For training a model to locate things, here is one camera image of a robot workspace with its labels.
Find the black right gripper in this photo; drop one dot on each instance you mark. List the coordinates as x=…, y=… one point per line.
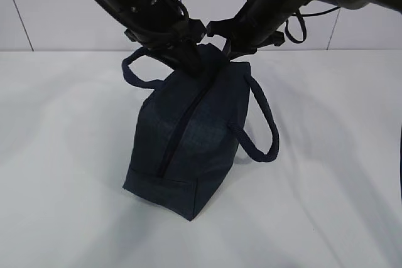
x=241, y=41

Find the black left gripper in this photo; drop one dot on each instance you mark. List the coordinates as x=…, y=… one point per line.
x=184, y=57

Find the dark navy fabric lunch bag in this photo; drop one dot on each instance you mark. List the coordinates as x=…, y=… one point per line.
x=189, y=130

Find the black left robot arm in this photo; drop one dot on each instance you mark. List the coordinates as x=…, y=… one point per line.
x=163, y=28

